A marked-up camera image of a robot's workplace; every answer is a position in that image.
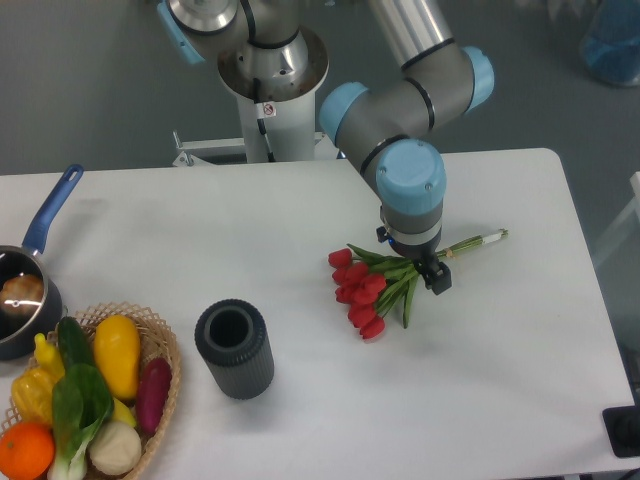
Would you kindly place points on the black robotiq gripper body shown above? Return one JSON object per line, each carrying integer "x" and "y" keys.
{"x": 423, "y": 252}

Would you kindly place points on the red tulip bouquet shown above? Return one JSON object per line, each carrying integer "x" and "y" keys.
{"x": 371, "y": 285}

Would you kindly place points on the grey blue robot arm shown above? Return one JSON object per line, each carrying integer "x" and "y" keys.
{"x": 273, "y": 65}

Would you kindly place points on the dark grey ribbed vase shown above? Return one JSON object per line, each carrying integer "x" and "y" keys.
{"x": 232, "y": 338}

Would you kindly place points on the black device at edge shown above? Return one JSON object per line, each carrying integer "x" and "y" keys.
{"x": 622, "y": 426}

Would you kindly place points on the purple eggplant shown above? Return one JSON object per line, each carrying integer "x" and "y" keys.
{"x": 152, "y": 394}

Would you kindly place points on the blue transparent container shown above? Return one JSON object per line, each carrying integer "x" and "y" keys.
{"x": 610, "y": 48}

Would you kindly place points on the yellow squash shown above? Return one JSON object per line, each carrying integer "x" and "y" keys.
{"x": 117, "y": 350}

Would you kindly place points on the yellow banana tip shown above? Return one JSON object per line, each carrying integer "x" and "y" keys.
{"x": 122, "y": 413}

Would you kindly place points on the dark green cucumber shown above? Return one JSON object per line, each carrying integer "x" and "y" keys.
{"x": 72, "y": 343}

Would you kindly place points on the beige garlic bulb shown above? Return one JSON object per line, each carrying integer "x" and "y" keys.
{"x": 116, "y": 449}

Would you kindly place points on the green bok choy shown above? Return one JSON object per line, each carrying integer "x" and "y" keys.
{"x": 81, "y": 403}

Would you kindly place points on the small yellow gourd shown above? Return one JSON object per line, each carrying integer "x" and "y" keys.
{"x": 48, "y": 357}

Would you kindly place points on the brown bread bun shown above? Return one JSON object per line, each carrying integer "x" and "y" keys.
{"x": 22, "y": 295}

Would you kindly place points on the yellow bell pepper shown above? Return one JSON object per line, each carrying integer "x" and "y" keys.
{"x": 32, "y": 396}

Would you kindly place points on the orange fruit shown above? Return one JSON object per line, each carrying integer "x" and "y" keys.
{"x": 27, "y": 451}

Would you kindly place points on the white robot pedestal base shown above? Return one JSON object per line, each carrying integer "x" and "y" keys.
{"x": 271, "y": 132}

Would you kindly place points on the blue handled saucepan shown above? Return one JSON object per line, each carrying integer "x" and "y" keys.
{"x": 18, "y": 332}

